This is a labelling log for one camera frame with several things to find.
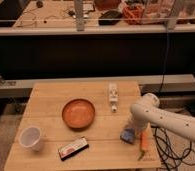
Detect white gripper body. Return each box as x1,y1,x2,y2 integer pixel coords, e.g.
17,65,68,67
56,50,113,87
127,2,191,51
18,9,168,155
124,116,148,136

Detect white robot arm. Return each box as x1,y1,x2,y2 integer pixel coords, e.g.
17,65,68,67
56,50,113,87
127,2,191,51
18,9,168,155
125,93,195,143

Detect grey metal post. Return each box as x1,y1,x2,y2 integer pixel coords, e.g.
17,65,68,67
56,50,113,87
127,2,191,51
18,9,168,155
166,0,183,30
74,0,84,31

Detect white tube bottle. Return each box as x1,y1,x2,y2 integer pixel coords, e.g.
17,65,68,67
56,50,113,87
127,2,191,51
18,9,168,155
108,83,118,113

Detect grey metal post right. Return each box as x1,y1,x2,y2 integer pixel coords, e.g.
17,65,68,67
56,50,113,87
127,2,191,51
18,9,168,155
166,0,183,30

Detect white cup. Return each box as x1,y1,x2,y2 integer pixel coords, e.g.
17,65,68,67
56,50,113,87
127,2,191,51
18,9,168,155
19,126,43,151

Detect black floor cables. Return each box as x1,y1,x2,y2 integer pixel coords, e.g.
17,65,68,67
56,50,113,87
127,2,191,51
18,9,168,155
153,126,195,171

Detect orange basket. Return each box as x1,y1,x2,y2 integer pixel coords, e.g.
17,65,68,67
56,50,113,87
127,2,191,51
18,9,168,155
122,6,143,25

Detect orange carrot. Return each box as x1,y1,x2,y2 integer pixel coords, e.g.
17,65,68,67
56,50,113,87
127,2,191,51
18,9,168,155
138,131,149,160

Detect orange plate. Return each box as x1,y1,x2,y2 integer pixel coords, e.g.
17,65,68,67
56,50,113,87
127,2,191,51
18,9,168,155
62,99,95,129

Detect black bag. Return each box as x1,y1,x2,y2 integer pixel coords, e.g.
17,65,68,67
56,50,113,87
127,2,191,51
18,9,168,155
98,10,122,26

